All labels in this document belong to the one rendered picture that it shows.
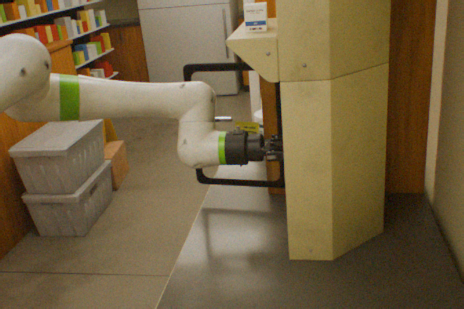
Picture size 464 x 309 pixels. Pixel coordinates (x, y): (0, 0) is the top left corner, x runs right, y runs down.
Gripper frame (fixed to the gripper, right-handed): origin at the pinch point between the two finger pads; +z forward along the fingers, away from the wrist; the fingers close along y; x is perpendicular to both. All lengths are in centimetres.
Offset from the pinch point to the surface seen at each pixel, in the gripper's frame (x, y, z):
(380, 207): 17.5, -1.1, 14.1
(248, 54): -27.9, -14.0, -16.6
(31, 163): 65, 139, -183
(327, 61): -25.5, -13.9, 0.4
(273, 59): -26.4, -14.0, -11.3
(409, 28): -25.3, 23.2, 23.0
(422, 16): -28.3, 23.2, 26.4
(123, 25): 26, 483, -248
